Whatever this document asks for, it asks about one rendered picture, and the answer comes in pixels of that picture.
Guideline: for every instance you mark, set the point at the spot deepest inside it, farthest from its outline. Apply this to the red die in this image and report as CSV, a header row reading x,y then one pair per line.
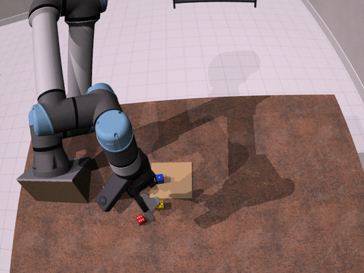
x,y
140,219

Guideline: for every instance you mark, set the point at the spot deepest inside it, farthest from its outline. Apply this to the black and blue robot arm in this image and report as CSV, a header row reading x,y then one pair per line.
x,y
85,109

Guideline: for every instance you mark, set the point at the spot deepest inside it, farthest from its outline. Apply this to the blue die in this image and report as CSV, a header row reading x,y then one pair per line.
x,y
160,178

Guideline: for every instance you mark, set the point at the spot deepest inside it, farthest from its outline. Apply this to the beige flat mat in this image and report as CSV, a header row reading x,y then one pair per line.
x,y
177,180

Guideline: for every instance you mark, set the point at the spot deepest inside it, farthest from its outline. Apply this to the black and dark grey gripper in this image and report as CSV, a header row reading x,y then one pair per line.
x,y
142,179

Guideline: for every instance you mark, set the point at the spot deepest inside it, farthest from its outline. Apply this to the yellow die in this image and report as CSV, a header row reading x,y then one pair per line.
x,y
160,206

